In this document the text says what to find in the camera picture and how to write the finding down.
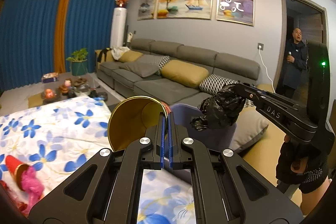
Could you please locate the red paper cup gold inside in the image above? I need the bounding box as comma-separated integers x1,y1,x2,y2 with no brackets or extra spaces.
108,96,171,151

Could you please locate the pink plastic bag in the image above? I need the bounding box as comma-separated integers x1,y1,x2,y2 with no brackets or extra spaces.
21,166,45,203

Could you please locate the black plastic bag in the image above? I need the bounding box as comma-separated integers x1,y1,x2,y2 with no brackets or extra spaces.
190,84,246,131

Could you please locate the red snack wrapper bag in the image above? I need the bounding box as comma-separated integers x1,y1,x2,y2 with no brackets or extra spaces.
1,180,27,217

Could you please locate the purple trash bin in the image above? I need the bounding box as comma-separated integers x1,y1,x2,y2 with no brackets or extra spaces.
170,103,236,151

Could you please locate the gloved hand holding gripper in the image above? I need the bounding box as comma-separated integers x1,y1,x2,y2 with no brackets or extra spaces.
276,135,329,194

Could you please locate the man in dark jacket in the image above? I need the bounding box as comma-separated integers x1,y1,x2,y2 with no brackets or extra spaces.
280,28,307,99

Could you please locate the floral blue white tablecloth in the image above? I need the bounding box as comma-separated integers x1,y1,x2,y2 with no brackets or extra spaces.
1,97,196,223

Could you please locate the patterned black white cushion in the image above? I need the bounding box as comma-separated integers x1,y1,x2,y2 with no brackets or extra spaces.
199,74,239,95

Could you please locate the small red paper cup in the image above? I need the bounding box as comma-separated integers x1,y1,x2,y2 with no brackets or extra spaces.
5,155,30,190

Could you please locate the mustard yellow cushion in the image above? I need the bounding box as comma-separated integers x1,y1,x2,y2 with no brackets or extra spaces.
161,60,209,89

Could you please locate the grey sofa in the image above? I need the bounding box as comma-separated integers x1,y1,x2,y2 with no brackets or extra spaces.
95,39,260,106

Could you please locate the grey cushion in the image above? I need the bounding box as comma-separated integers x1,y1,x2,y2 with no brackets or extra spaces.
120,61,159,78

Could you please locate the potted green plant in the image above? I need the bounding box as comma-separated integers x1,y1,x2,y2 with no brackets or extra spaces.
66,48,88,76

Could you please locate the orange curtain strip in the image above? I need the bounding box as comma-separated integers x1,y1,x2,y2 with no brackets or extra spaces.
54,0,70,73

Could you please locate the far mustard cushion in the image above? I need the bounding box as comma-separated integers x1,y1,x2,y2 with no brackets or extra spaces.
119,50,143,63

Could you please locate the purple abstract painting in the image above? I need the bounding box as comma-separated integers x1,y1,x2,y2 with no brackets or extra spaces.
216,0,255,26

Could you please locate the sailboat tree painting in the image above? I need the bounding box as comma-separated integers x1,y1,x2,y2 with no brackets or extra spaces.
156,0,213,20

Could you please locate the white standing air conditioner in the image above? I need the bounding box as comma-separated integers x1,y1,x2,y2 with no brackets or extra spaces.
110,7,127,48

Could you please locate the triptych landscape painting left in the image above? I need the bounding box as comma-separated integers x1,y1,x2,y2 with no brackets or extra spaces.
137,0,157,20

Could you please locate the red flower ornament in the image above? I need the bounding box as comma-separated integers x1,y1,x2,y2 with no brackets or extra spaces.
115,0,129,8

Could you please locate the blue curtain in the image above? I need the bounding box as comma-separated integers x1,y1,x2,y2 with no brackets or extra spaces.
1,0,116,91

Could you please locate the white charging cable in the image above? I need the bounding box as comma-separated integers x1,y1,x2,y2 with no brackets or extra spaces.
257,47,276,93

